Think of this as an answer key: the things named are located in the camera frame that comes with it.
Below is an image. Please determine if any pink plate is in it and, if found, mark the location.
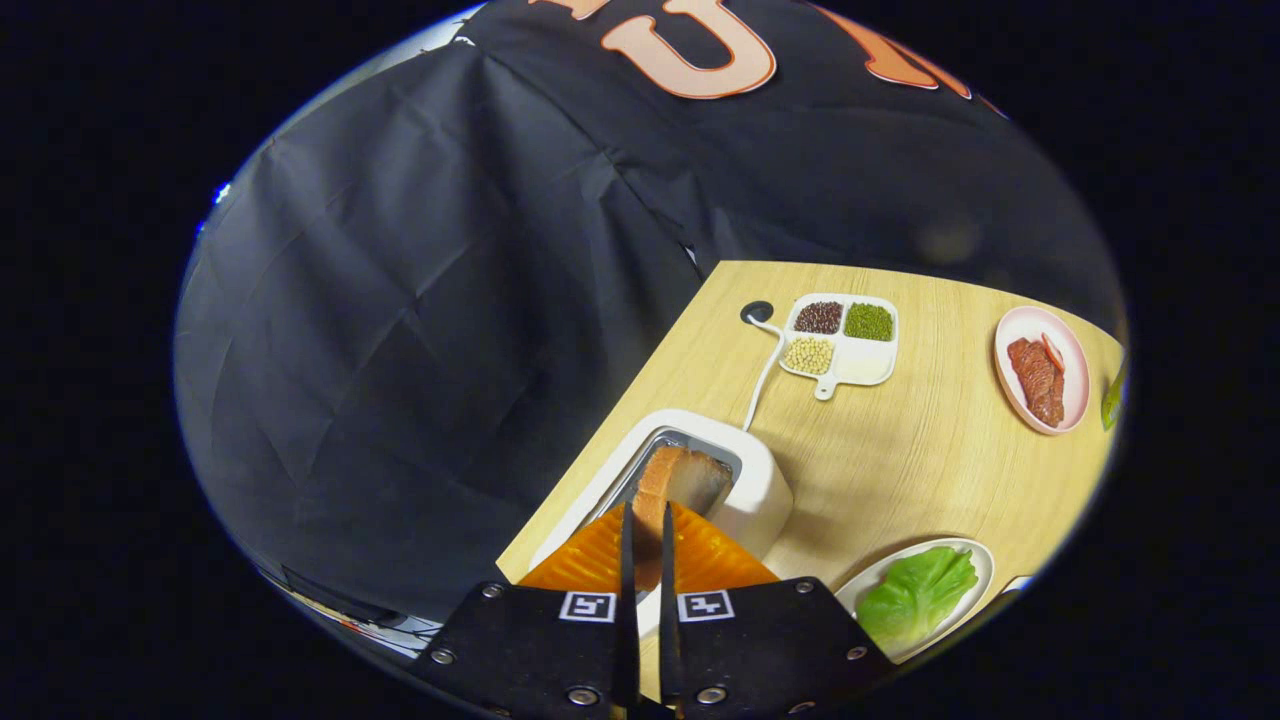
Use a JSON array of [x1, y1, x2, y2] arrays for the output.
[[994, 305, 1091, 436]]

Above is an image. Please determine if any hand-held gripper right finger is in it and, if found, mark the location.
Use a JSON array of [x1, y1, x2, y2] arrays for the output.
[[657, 503, 896, 720]]

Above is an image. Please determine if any brown meat piece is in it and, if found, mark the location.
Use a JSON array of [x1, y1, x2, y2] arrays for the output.
[[1030, 370, 1066, 428], [1007, 338, 1056, 401]]

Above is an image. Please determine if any green lettuce leaf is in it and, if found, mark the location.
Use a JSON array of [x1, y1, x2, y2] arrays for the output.
[[857, 546, 980, 658]]

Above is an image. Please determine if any white divided bean tray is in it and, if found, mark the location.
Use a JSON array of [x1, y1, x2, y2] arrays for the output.
[[778, 292, 900, 402]]

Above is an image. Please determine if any white power cable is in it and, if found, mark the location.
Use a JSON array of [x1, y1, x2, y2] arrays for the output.
[[742, 312, 788, 433]]

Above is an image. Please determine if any white round plate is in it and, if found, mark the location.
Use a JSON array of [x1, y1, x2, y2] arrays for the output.
[[834, 538, 997, 666]]

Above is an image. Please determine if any toasted brown bread slice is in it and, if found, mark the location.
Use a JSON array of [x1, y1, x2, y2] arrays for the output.
[[630, 445, 734, 591]]

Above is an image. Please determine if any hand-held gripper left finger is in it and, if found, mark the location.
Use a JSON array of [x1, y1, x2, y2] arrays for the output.
[[415, 503, 641, 720]]

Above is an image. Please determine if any black backdrop cloth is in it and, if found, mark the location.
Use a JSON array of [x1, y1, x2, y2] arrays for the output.
[[172, 0, 1126, 626]]

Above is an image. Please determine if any silver bottle green label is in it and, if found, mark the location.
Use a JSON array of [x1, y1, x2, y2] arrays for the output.
[[1101, 360, 1129, 433]]

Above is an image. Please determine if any white toaster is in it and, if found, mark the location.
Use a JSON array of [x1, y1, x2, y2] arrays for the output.
[[528, 408, 794, 641]]

